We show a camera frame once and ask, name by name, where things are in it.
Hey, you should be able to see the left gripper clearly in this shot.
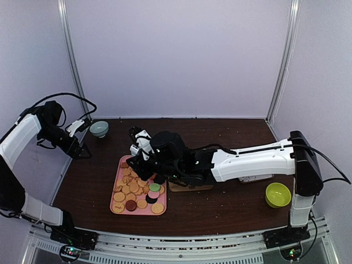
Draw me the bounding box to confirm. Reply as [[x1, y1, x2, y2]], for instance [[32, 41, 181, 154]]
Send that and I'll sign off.
[[37, 123, 92, 159]]

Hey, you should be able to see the gold cookie tin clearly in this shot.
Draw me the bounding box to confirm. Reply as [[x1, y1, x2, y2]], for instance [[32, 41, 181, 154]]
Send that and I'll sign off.
[[167, 180, 213, 193]]

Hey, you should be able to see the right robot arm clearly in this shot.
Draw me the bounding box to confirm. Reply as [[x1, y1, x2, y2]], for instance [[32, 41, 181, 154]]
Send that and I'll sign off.
[[127, 126, 323, 243]]

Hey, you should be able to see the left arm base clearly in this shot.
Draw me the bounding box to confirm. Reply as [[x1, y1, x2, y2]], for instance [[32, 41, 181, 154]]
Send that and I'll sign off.
[[50, 227, 98, 263]]

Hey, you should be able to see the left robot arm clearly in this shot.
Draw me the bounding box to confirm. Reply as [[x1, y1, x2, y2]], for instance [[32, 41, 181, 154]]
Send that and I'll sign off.
[[1, 101, 92, 244]]

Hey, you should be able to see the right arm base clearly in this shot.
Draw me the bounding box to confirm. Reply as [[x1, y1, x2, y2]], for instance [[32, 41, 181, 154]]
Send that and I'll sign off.
[[262, 225, 310, 261]]

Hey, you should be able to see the black sandwich cookie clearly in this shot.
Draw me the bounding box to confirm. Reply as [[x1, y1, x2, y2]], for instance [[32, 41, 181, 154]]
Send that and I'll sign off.
[[153, 175, 166, 185]]

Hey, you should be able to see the green round cookie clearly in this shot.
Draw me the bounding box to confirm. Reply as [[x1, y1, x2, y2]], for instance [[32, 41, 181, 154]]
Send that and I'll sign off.
[[149, 183, 161, 192]]

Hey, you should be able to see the pale blue ceramic bowl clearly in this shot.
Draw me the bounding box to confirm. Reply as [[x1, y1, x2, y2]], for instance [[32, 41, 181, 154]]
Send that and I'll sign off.
[[89, 121, 109, 138]]

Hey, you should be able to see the pink round cookie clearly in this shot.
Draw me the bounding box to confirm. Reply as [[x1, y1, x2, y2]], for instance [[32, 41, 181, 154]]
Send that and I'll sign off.
[[148, 191, 160, 199]]

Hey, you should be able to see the brown leaf cookie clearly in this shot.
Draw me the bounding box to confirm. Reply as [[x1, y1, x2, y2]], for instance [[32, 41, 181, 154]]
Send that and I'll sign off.
[[120, 162, 129, 168]]

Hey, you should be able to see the black cookie lower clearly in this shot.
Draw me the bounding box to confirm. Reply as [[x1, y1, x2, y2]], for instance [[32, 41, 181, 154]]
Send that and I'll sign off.
[[145, 196, 158, 204]]

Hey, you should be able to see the pink plastic tray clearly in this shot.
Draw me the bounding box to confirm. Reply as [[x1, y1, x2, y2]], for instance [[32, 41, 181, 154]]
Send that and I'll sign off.
[[109, 155, 167, 216]]

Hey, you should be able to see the round embossed cookie bottom right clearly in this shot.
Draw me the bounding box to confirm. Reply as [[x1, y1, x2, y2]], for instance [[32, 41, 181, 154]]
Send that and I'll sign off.
[[151, 203, 164, 215]]

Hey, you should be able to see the dark red round cookie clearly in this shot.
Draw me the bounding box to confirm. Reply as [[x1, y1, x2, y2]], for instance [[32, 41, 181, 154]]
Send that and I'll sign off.
[[125, 200, 137, 212]]

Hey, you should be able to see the round cookie red mark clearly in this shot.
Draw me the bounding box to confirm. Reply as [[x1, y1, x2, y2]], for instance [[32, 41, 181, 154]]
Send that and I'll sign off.
[[112, 202, 125, 213]]

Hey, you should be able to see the silver tin lid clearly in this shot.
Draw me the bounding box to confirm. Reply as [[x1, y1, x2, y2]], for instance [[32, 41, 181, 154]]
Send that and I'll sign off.
[[238, 174, 274, 184]]

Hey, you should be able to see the green bowl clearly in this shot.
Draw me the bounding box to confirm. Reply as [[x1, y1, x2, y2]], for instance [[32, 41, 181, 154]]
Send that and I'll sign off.
[[265, 183, 292, 208]]

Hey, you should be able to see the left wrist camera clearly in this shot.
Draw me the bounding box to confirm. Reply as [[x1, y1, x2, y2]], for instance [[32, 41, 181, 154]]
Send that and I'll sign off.
[[65, 118, 91, 138]]

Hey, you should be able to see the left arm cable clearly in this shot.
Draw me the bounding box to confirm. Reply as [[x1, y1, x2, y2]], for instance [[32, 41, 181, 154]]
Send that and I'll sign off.
[[30, 92, 97, 122]]

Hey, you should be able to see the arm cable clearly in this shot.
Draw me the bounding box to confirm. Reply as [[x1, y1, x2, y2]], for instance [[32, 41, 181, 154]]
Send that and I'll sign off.
[[30, 92, 97, 122], [291, 142, 352, 184]]

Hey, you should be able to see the aluminium front rail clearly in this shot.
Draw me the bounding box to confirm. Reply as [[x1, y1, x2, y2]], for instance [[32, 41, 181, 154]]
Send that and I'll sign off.
[[19, 217, 341, 263]]

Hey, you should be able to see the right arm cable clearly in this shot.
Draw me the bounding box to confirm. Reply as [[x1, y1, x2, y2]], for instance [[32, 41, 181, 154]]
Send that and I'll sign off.
[[291, 142, 352, 184]]

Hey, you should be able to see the left frame post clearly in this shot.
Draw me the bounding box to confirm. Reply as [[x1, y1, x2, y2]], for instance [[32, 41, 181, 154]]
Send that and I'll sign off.
[[57, 0, 93, 122]]

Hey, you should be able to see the frame post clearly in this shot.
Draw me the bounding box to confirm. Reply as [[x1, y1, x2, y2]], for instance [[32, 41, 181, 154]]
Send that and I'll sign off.
[[57, 0, 93, 122], [266, 0, 301, 127]]

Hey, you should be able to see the right frame post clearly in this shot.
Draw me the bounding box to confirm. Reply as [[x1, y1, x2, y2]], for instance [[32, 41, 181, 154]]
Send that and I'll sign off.
[[266, 0, 301, 127]]

